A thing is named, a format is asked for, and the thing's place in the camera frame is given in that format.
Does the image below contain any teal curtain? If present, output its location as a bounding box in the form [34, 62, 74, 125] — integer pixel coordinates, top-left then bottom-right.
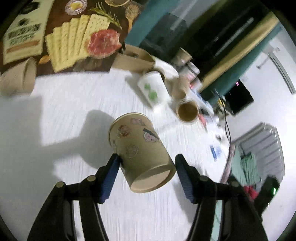
[125, 1, 188, 46]
[200, 24, 281, 105]

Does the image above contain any brown sticker paper cup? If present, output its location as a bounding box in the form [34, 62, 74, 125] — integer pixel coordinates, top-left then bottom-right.
[108, 113, 176, 193]

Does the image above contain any black monitor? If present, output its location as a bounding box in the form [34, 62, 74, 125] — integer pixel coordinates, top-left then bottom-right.
[224, 80, 254, 115]

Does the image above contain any cracker gift box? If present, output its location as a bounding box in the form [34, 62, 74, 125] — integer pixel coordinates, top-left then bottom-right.
[1, 1, 144, 76]

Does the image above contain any yellow curtain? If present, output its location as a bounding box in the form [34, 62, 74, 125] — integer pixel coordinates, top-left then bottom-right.
[198, 12, 279, 92]

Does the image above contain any brown paper tray box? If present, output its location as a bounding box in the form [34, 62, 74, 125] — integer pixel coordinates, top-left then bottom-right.
[112, 44, 155, 73]

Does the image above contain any teal curtain right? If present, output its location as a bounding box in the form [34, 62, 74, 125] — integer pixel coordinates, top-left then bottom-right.
[200, 24, 281, 105]

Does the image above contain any grey radiator headboard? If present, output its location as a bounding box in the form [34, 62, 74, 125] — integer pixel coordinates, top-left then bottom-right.
[234, 123, 285, 183]

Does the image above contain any red plastic bag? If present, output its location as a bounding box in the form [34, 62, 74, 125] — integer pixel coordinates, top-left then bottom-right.
[243, 186, 259, 201]

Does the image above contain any brown paper cup lying back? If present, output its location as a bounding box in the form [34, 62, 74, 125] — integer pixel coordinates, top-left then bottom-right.
[171, 76, 190, 100]

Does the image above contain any white air conditioner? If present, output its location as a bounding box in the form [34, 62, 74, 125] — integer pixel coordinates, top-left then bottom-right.
[256, 44, 295, 95]

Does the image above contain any white paper cup green print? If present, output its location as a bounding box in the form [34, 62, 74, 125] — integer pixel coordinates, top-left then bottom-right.
[137, 70, 171, 108]

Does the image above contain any brown paper cup by box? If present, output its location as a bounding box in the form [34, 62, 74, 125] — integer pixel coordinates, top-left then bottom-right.
[1, 57, 37, 96]

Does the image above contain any brown paper cup open front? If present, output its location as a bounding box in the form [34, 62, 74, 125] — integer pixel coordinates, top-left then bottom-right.
[176, 100, 199, 123]

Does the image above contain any blue white card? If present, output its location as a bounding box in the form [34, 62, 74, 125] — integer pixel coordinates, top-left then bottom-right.
[210, 145, 222, 161]

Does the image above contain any teal curtain left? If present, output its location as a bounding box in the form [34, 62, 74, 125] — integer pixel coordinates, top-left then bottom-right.
[125, 1, 188, 46]

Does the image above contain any upright brown cup back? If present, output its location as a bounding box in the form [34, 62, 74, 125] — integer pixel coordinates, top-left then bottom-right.
[176, 48, 192, 66]

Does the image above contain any white lace tablecloth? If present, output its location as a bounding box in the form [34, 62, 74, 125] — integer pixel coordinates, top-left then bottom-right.
[1, 69, 229, 240]

